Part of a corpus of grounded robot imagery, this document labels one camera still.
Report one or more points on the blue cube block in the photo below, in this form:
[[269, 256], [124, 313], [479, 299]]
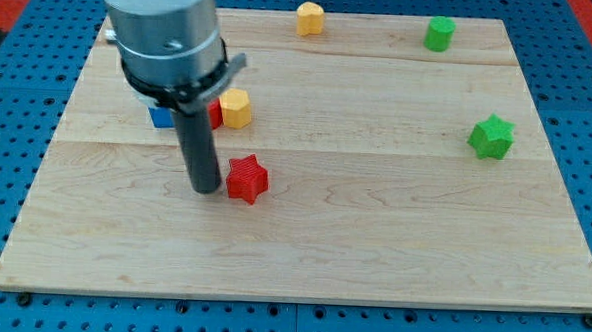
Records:
[[161, 117]]

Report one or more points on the green star block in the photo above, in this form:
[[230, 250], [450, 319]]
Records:
[[492, 137]]

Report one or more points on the yellow hexagon block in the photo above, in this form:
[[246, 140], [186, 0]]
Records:
[[236, 108]]

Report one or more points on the wooden board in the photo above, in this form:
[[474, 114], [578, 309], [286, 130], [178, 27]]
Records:
[[375, 197]]

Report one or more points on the red star block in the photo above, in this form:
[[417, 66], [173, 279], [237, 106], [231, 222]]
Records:
[[247, 179]]

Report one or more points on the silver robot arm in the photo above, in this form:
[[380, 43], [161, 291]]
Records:
[[173, 56]]

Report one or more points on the yellow heart block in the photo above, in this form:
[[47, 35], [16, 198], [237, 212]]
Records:
[[310, 19]]

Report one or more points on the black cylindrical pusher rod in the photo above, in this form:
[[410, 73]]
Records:
[[194, 133]]

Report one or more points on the red block behind rod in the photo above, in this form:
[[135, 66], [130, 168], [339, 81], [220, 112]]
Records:
[[215, 113]]

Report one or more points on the green cylinder block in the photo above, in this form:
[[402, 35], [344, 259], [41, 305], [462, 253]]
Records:
[[439, 34]]

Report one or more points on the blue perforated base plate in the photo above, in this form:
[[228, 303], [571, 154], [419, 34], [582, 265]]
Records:
[[44, 53]]

